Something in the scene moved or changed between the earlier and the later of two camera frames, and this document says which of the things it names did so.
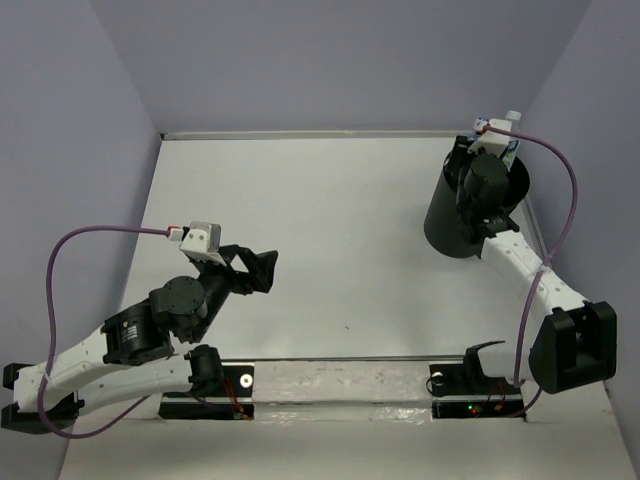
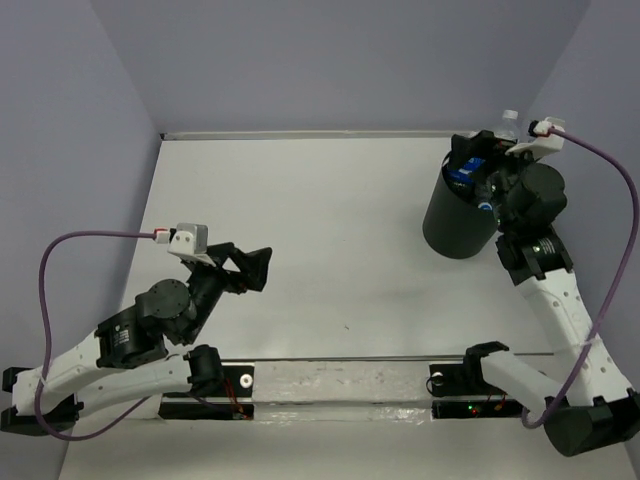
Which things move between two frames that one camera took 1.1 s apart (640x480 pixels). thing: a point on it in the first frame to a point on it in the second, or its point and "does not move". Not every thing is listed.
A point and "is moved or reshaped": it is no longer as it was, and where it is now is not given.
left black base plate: (233, 401) does not move
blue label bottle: (480, 123) is moved or reshaped
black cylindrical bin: (443, 221) does not move
